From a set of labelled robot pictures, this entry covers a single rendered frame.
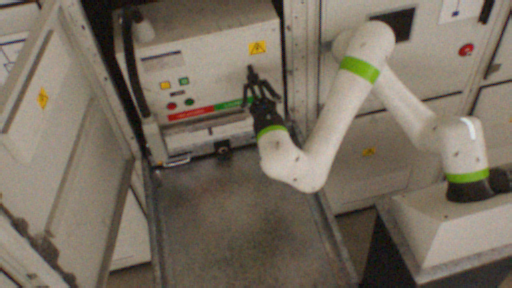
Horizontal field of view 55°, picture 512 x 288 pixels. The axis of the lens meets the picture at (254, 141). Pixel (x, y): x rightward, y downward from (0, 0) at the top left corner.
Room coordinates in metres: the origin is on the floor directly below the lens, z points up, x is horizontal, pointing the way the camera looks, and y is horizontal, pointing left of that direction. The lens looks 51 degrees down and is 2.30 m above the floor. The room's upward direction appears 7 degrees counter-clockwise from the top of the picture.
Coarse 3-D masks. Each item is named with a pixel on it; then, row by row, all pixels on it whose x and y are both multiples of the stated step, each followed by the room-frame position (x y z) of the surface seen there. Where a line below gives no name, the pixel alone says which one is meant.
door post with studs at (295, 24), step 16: (288, 0) 1.25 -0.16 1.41; (304, 0) 1.26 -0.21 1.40; (288, 16) 1.25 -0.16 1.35; (304, 16) 1.26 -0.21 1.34; (288, 32) 1.25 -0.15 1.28; (304, 32) 1.26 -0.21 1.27; (288, 48) 1.25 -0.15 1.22; (304, 48) 1.26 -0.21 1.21; (288, 64) 1.25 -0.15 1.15; (304, 64) 1.26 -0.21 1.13; (288, 80) 1.25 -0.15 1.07; (304, 80) 1.26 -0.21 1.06; (288, 96) 1.25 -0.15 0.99; (304, 96) 1.26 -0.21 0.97; (304, 112) 1.26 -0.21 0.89; (304, 128) 1.26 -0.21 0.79
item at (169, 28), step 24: (168, 0) 1.36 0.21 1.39; (192, 0) 1.34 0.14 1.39; (216, 0) 1.33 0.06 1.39; (240, 0) 1.31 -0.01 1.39; (264, 0) 1.29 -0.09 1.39; (168, 24) 1.24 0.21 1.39; (192, 24) 1.22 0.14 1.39; (216, 24) 1.20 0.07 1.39; (240, 24) 1.19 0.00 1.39; (120, 48) 1.15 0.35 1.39; (144, 48) 1.13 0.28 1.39
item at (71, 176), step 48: (48, 0) 1.14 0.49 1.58; (48, 48) 1.01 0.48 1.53; (0, 96) 0.80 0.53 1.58; (48, 96) 0.91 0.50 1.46; (96, 96) 1.16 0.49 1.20; (0, 144) 0.73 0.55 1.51; (48, 144) 0.85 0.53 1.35; (96, 144) 1.04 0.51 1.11; (0, 192) 0.62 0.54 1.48; (48, 192) 0.75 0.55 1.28; (96, 192) 0.91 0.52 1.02; (48, 240) 0.63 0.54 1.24; (96, 240) 0.79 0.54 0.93
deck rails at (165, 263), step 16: (288, 112) 1.24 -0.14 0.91; (160, 176) 1.07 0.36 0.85; (160, 192) 1.00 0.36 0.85; (304, 192) 0.92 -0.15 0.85; (160, 208) 0.93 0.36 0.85; (320, 208) 0.85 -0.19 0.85; (160, 224) 0.87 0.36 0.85; (320, 224) 0.79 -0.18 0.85; (160, 240) 0.81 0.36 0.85; (336, 240) 0.69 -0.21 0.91; (160, 256) 0.74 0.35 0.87; (336, 256) 0.67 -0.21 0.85; (160, 272) 0.67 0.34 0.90; (336, 272) 0.62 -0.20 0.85
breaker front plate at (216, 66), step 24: (264, 24) 1.18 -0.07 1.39; (168, 48) 1.14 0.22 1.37; (192, 48) 1.15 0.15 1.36; (216, 48) 1.16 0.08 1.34; (240, 48) 1.17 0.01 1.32; (144, 72) 1.13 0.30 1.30; (168, 72) 1.14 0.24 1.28; (192, 72) 1.15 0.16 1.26; (216, 72) 1.16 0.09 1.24; (240, 72) 1.17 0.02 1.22; (264, 72) 1.18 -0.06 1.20; (168, 96) 1.14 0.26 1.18; (192, 96) 1.15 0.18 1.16; (216, 96) 1.16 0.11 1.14; (240, 96) 1.17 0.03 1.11; (168, 120) 1.13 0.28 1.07; (192, 120) 1.14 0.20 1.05; (240, 120) 1.16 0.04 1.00; (168, 144) 1.13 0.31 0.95
